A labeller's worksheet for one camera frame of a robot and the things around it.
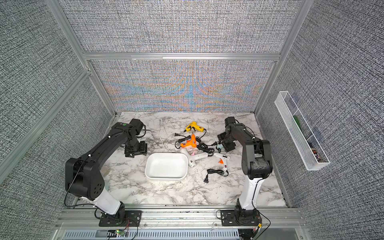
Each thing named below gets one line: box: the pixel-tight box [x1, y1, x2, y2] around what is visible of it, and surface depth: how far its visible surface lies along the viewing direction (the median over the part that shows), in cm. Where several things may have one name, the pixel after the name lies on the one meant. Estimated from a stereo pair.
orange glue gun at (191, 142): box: [180, 132, 197, 148], surface depth 103 cm
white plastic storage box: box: [144, 152, 188, 181], surface depth 92 cm
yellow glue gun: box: [184, 121, 205, 133], surface depth 112 cm
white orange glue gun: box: [203, 152, 231, 184], surface depth 92 cm
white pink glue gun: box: [180, 147, 209, 168], surface depth 96 cm
